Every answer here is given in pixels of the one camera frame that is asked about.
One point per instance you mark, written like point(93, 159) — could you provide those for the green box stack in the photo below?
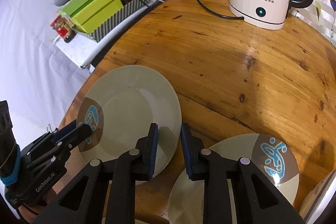
point(88, 15)

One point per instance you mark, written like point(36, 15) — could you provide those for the red small package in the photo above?
point(63, 29)

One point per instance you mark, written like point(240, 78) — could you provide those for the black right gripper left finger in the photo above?
point(70, 136)

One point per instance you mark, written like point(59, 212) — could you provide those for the beige plate blue motif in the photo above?
point(121, 106)

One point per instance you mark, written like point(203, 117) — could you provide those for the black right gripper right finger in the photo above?
point(237, 190)

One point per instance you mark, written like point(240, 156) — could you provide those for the striped storage tray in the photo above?
point(99, 33)

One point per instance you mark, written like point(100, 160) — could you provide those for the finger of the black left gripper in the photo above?
point(104, 192)

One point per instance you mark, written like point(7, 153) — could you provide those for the white bowl at edge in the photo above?
point(319, 204)

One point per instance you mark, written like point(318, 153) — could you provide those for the beige plate brown patch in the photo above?
point(186, 198)

